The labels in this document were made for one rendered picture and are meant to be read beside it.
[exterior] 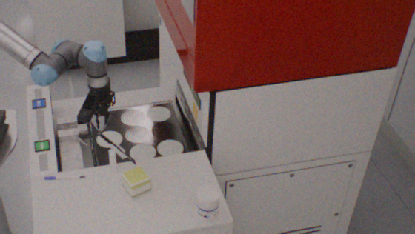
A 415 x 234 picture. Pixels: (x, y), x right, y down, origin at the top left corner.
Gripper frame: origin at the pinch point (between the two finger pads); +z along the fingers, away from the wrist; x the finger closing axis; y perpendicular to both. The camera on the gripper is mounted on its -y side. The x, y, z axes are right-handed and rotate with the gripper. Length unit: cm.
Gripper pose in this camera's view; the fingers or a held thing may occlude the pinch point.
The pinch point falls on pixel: (99, 129)
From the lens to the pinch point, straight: 207.2
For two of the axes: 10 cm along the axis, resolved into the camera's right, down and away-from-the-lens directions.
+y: 4.2, -5.7, 7.0
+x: -9.1, -2.7, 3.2
